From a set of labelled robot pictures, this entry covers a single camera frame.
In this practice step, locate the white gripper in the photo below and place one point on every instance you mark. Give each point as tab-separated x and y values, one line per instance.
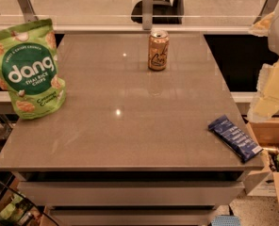
266	101

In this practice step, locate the orange soda can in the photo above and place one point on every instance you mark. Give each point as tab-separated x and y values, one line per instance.
158	50

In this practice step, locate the green rice chip bag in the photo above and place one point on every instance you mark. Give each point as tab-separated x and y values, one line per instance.
28	69

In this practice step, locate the cardboard box with items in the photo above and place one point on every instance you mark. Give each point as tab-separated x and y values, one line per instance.
265	182

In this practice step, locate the blue snack bar wrapper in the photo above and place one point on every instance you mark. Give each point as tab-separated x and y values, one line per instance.
236	139

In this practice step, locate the black office chair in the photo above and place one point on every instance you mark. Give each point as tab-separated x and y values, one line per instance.
168	11

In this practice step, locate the blue plastic basket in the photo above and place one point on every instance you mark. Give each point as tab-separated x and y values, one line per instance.
225	221

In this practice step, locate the lower grey drawer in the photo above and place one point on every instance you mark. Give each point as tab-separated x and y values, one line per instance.
133	217

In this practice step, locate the grey drawer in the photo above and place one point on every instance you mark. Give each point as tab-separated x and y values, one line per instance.
131	193
133	217

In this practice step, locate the upper grey drawer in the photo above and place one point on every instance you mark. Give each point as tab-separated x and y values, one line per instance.
131	193

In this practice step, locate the right metal bracket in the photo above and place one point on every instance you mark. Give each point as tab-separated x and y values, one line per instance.
268	7

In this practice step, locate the metal bracket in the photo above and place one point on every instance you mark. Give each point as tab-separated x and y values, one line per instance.
268	7
147	14
27	10

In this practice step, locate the middle metal bracket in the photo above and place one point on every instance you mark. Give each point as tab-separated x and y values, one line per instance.
147	14

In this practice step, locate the left metal bracket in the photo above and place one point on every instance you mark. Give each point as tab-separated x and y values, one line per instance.
27	10

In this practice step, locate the black wire basket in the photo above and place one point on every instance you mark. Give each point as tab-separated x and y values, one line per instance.
16	209

